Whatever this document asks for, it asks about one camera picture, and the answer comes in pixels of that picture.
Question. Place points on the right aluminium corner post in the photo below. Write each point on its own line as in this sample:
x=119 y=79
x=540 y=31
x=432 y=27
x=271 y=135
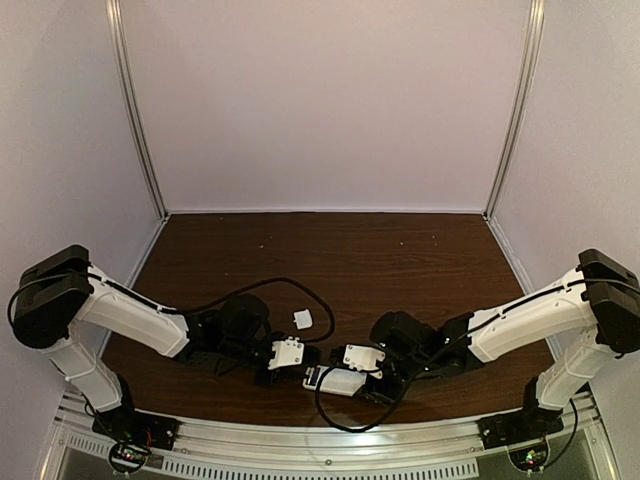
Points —
x=530 y=55

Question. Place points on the white battery cover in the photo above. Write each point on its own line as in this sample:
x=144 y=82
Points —
x=303 y=319

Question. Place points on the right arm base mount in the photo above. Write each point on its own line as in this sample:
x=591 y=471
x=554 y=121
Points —
x=524 y=434

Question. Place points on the aluminium corner post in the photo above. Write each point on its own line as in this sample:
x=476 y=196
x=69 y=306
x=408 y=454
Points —
x=123 y=66
x=530 y=55

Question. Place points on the left aluminium corner post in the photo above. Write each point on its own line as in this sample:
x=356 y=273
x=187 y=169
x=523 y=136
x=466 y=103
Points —
x=123 y=66

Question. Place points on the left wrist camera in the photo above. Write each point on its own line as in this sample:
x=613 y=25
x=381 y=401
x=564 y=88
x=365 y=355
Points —
x=292 y=352

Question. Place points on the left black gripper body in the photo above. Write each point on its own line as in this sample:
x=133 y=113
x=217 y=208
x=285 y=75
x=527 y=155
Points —
x=270 y=381

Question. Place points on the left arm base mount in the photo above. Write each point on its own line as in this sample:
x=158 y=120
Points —
x=135 y=436

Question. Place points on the white remote control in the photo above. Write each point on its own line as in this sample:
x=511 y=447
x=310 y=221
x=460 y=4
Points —
x=339 y=381

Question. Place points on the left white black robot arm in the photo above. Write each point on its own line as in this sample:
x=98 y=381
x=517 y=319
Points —
x=66 y=289

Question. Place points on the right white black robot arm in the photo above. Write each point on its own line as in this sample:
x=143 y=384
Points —
x=600 y=298

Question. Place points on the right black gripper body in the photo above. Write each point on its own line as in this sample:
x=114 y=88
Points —
x=390 y=396

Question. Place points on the purple AAA battery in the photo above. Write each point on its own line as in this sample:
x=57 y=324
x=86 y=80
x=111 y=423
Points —
x=311 y=377

